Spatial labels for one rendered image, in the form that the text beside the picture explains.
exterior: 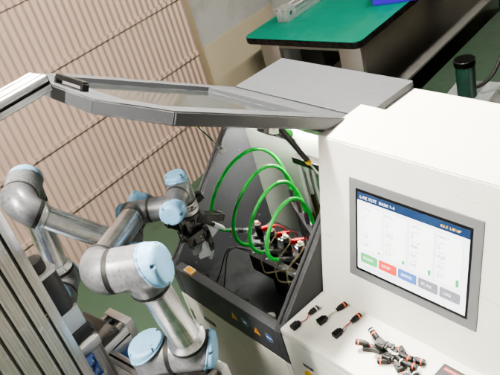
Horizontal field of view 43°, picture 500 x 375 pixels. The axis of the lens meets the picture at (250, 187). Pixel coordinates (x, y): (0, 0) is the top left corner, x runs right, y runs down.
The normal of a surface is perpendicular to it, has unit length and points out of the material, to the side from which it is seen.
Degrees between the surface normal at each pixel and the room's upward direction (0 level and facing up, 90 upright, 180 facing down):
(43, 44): 90
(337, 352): 0
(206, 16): 90
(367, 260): 76
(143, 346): 8
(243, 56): 90
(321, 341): 0
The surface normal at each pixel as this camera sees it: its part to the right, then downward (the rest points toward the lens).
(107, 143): 0.75, 0.18
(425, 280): -0.76, 0.31
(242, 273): -0.26, -0.81
